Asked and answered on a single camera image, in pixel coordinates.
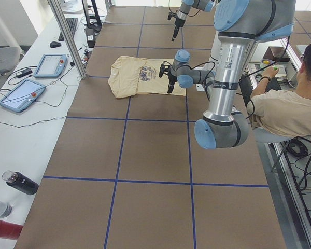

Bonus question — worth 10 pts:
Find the grey office chair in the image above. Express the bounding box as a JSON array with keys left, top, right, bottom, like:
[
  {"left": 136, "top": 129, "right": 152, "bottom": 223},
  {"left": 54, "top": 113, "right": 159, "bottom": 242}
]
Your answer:
[{"left": 0, "top": 47, "right": 20, "bottom": 75}]

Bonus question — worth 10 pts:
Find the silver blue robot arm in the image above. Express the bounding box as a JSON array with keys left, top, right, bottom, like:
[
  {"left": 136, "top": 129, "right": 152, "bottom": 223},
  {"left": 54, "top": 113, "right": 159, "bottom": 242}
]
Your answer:
[
  {"left": 167, "top": 0, "right": 214, "bottom": 41},
  {"left": 160, "top": 1, "right": 296, "bottom": 149}
]

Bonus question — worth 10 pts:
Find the blue teach pendant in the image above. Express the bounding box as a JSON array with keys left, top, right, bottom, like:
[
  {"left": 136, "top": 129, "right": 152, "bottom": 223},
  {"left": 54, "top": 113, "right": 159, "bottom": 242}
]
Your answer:
[
  {"left": 0, "top": 79, "right": 46, "bottom": 113},
  {"left": 33, "top": 54, "right": 67, "bottom": 78}
]

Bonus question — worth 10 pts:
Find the black keyboard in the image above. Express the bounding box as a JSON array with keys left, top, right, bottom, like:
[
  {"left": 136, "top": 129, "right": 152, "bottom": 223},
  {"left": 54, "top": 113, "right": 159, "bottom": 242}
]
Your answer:
[{"left": 58, "top": 17, "right": 78, "bottom": 42}]

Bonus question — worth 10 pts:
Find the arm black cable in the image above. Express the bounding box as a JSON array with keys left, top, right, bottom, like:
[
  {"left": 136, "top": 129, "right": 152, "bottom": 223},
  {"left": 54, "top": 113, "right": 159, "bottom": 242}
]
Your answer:
[{"left": 191, "top": 36, "right": 291, "bottom": 120}]

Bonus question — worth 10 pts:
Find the far blue teach pendant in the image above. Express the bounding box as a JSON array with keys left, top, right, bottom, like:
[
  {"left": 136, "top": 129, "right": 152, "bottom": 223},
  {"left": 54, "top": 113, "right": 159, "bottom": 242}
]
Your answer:
[{"left": 33, "top": 54, "right": 67, "bottom": 78}]

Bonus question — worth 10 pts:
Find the cream long-sleeve graphic shirt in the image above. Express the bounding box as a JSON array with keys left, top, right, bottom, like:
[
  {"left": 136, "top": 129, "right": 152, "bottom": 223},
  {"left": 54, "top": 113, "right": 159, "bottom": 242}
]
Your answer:
[{"left": 107, "top": 56, "right": 187, "bottom": 99}]

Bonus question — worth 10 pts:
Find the seated person in beige shirt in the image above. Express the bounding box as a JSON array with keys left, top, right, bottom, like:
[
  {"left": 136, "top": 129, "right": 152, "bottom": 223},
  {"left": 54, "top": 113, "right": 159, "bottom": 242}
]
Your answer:
[{"left": 246, "top": 44, "right": 311, "bottom": 138}]

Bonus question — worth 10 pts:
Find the near blue teach pendant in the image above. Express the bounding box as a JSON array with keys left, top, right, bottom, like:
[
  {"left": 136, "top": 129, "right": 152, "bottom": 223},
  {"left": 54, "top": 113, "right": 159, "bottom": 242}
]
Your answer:
[{"left": 0, "top": 79, "right": 46, "bottom": 113}]

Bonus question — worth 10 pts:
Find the black monitor stand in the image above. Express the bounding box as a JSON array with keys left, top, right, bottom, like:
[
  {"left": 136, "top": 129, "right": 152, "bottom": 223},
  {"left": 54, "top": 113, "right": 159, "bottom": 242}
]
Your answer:
[{"left": 82, "top": 0, "right": 102, "bottom": 33}]

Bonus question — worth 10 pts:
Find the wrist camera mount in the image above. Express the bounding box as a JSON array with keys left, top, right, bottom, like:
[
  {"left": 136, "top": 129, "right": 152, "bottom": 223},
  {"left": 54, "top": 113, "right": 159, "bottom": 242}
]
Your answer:
[
  {"left": 167, "top": 11, "right": 176, "bottom": 21},
  {"left": 159, "top": 61, "right": 171, "bottom": 78}
]

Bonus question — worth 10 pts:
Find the black water bottle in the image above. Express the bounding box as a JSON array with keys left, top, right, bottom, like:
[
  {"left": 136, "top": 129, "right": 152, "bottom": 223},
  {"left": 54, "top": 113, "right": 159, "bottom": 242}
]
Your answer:
[{"left": 2, "top": 170, "right": 39, "bottom": 195}]

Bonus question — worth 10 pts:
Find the red bottle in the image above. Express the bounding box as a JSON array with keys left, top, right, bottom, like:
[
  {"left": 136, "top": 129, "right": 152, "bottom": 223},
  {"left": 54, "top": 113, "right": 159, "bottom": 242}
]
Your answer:
[{"left": 0, "top": 220, "right": 23, "bottom": 240}]

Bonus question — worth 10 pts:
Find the aluminium frame post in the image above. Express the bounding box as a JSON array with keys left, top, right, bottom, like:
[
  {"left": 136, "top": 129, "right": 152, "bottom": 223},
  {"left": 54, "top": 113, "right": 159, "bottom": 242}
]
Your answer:
[{"left": 48, "top": 0, "right": 86, "bottom": 79}]

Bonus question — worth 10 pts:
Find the black computer mouse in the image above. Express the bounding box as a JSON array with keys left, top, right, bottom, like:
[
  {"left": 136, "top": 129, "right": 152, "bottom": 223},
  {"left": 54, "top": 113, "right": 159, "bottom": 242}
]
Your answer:
[{"left": 49, "top": 41, "right": 62, "bottom": 48}]

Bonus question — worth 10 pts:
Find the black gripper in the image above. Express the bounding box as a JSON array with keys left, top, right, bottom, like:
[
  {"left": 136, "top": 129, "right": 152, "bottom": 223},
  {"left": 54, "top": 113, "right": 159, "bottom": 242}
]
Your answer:
[
  {"left": 171, "top": 17, "right": 185, "bottom": 42},
  {"left": 167, "top": 69, "right": 177, "bottom": 94}
]

